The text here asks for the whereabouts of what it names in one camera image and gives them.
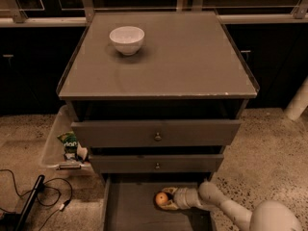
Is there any green snack bag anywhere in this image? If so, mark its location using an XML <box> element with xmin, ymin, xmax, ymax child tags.
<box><xmin>57</xmin><ymin>131</ymin><xmax>78</xmax><ymax>160</ymax></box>

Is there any black bar on floor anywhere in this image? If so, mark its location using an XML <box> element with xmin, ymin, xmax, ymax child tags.
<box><xmin>13</xmin><ymin>174</ymin><xmax>45</xmax><ymax>231</ymax></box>

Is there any grey drawer cabinet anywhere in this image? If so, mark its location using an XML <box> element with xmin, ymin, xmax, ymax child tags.
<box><xmin>56</xmin><ymin>11</ymin><xmax>260</xmax><ymax>231</ymax></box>

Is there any metal window railing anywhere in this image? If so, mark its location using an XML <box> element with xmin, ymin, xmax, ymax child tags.
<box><xmin>1</xmin><ymin>0</ymin><xmax>307</xmax><ymax>27</ymax></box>

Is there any grey top drawer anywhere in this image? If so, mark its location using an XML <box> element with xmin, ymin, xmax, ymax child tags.
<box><xmin>71</xmin><ymin>119</ymin><xmax>241</xmax><ymax>147</ymax></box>

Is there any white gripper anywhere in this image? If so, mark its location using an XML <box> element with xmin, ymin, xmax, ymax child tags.
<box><xmin>156</xmin><ymin>187</ymin><xmax>203</xmax><ymax>211</ymax></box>

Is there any black cable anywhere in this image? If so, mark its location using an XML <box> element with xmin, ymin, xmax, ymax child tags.
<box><xmin>0</xmin><ymin>168</ymin><xmax>74</xmax><ymax>231</ymax></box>

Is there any grey bottom drawer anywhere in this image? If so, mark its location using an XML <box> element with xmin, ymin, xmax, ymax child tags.
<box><xmin>101</xmin><ymin>173</ymin><xmax>217</xmax><ymax>231</ymax></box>

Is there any white ceramic bowl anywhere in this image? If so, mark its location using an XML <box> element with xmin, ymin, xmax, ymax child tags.
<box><xmin>109</xmin><ymin>26</ymin><xmax>145</xmax><ymax>56</ymax></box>

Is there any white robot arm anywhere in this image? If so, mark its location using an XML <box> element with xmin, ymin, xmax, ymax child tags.
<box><xmin>155</xmin><ymin>84</ymin><xmax>308</xmax><ymax>231</ymax></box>

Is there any clear plastic storage bin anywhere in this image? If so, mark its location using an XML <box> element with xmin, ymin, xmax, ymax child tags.
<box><xmin>40</xmin><ymin>106</ymin><xmax>93</xmax><ymax>175</ymax></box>

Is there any orange fruit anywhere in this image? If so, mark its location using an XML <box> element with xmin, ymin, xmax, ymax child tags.
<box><xmin>155</xmin><ymin>192</ymin><xmax>168</xmax><ymax>206</ymax></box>

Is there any grey middle drawer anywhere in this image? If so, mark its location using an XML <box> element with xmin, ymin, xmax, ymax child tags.
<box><xmin>90</xmin><ymin>154</ymin><xmax>223</xmax><ymax>173</ymax></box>

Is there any grey drawer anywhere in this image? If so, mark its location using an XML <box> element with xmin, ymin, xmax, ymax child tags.
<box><xmin>90</xmin><ymin>154</ymin><xmax>223</xmax><ymax>173</ymax></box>
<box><xmin>101</xmin><ymin>173</ymin><xmax>217</xmax><ymax>231</ymax></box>
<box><xmin>71</xmin><ymin>119</ymin><xmax>241</xmax><ymax>147</ymax></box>

